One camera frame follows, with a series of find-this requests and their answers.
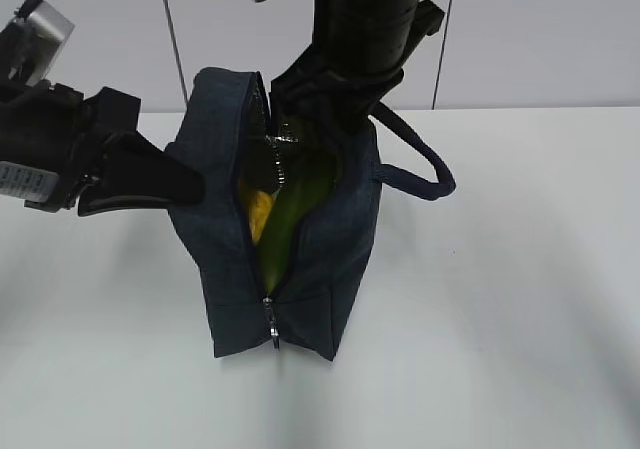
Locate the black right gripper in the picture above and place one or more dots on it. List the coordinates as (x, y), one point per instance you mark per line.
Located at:
(314, 89)

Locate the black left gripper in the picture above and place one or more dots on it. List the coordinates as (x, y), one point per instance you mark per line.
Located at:
(52, 140)

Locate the green cucumber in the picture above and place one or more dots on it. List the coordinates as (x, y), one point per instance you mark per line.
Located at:
(309, 182)

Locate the dark blue lunch bag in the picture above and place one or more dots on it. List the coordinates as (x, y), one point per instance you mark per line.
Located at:
(227, 134)

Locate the yellow pear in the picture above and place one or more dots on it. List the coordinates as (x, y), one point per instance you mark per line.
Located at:
(257, 205)

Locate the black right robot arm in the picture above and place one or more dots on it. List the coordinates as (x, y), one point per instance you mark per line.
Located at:
(355, 57)

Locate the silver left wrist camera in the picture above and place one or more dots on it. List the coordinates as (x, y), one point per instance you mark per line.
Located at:
(32, 40)

